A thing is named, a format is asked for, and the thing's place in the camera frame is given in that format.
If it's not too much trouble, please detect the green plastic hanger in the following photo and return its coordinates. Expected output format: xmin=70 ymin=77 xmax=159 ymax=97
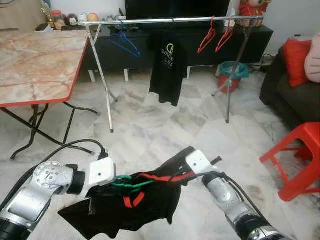
xmin=111 ymin=175 xmax=156 ymax=193

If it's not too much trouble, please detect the black shirt red trim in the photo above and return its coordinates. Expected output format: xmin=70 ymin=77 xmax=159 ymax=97
xmin=57 ymin=146 xmax=221 ymax=240

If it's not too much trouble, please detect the red plastic hanger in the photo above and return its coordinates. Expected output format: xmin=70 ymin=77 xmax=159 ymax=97
xmin=197 ymin=16 xmax=217 ymax=55
xmin=215 ymin=20 xmax=235 ymax=53

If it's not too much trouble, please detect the blue plastic hanger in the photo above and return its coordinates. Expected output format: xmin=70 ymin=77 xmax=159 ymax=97
xmin=107 ymin=22 xmax=142 ymax=57

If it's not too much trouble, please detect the black T-shirt green print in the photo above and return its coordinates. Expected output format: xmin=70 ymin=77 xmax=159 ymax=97
xmin=149 ymin=30 xmax=190 ymax=107

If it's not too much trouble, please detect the red bin teal liner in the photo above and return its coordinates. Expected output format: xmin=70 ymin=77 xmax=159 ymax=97
xmin=218 ymin=61 xmax=250 ymax=94

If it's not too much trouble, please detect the red plastic stool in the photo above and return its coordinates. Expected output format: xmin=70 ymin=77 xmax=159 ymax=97
xmin=259 ymin=121 xmax=320 ymax=202

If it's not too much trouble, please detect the dark grey sofa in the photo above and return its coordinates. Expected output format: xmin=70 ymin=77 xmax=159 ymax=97
xmin=260 ymin=47 xmax=320 ymax=132

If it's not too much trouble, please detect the black TV cabinet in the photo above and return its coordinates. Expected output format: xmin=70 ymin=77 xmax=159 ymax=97
xmin=80 ymin=24 xmax=274 ymax=83

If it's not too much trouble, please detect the marble folding table red edge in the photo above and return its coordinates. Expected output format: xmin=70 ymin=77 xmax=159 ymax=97
xmin=0 ymin=30 xmax=98 ymax=161

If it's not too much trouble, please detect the silver clothes rack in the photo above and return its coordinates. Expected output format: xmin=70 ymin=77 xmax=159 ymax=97
xmin=77 ymin=15 xmax=264 ymax=133

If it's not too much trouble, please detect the pink cat face pillow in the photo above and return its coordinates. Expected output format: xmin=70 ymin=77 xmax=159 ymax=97
xmin=304 ymin=35 xmax=320 ymax=83

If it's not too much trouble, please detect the red cushion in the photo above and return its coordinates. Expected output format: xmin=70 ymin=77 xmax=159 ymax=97
xmin=283 ymin=38 xmax=313 ymax=88

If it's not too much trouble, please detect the black television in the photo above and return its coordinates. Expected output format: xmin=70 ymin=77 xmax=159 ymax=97
xmin=125 ymin=0 xmax=236 ymax=20

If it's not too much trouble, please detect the red doll figurine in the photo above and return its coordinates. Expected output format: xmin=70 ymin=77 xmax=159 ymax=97
xmin=238 ymin=0 xmax=273 ymax=27

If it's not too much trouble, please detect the dark round figurine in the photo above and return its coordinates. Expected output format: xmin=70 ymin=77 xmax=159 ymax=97
xmin=65 ymin=13 xmax=79 ymax=26

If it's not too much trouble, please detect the red-lidded jar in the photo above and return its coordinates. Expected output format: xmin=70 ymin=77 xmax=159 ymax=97
xmin=50 ymin=10 xmax=66 ymax=31

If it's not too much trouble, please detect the gold ornament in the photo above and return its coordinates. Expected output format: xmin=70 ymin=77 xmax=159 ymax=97
xmin=41 ymin=2 xmax=53 ymax=28

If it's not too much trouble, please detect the beige wooden cabinet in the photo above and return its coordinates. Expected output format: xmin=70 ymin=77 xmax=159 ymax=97
xmin=0 ymin=0 xmax=45 ymax=32

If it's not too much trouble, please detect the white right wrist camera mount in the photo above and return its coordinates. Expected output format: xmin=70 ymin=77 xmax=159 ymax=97
xmin=185 ymin=149 xmax=223 ymax=176

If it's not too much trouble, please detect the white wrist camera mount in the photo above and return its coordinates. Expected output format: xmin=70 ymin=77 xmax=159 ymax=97
xmin=185 ymin=149 xmax=223 ymax=176
xmin=85 ymin=157 xmax=117 ymax=187

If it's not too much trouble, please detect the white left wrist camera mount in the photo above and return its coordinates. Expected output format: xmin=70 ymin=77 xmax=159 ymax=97
xmin=85 ymin=157 xmax=117 ymax=187

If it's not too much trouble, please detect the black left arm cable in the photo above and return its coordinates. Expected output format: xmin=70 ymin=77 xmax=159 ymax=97
xmin=0 ymin=139 xmax=109 ymax=211

